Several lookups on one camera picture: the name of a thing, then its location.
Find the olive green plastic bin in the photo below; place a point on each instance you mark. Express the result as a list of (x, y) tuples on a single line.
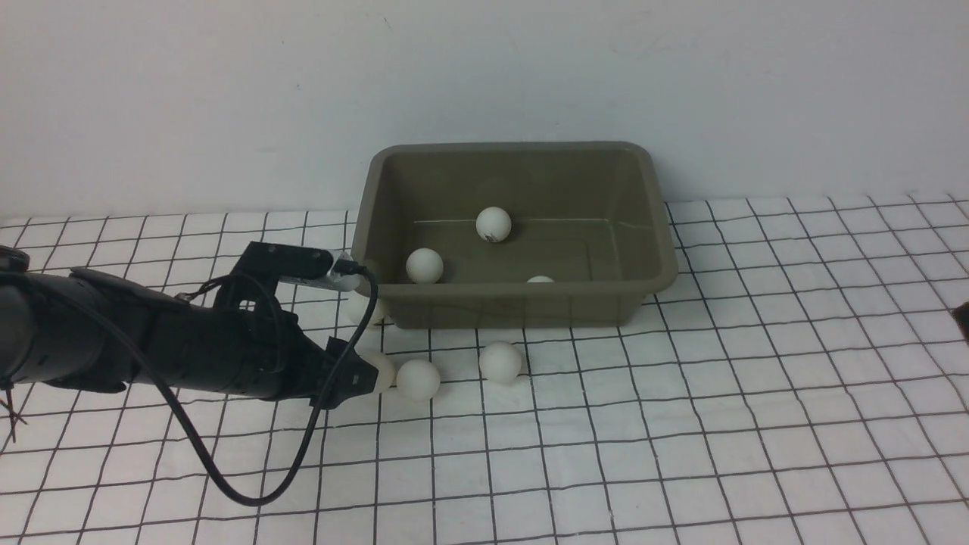
[(590, 215)]

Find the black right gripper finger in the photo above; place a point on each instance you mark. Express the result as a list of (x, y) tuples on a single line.
[(960, 315)]

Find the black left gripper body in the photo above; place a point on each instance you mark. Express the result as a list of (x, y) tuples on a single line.
[(255, 353)]

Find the white grid-pattern tablecloth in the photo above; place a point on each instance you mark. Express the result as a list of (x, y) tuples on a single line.
[(801, 383)]

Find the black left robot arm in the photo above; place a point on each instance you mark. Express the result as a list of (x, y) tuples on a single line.
[(52, 332)]

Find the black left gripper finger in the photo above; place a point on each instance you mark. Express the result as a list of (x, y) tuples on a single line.
[(337, 373)]

